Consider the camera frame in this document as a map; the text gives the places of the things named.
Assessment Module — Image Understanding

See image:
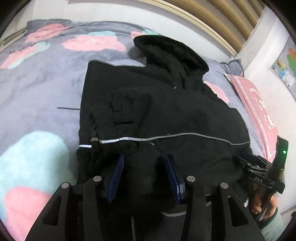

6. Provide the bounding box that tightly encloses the colourful wall map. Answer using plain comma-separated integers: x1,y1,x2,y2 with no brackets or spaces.
271,37,296,99

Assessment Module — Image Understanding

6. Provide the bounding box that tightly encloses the person's right hand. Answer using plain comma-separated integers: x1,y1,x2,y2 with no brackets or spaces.
249,183,278,220

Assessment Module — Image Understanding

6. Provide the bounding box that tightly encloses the grey floral bed blanket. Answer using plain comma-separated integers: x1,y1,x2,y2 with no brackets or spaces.
0,19,265,241

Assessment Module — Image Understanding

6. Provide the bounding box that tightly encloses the light green sleeve forearm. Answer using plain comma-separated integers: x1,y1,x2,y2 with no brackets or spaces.
258,209,285,241

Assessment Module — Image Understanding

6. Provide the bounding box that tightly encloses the striped brown window blind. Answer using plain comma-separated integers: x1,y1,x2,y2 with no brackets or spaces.
144,0,265,56

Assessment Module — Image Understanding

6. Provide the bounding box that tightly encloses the black hooded jacket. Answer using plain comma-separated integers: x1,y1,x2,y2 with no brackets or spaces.
76,34,255,241

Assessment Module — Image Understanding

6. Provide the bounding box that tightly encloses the pink pillow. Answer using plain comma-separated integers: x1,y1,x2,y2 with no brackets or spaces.
224,74,278,163

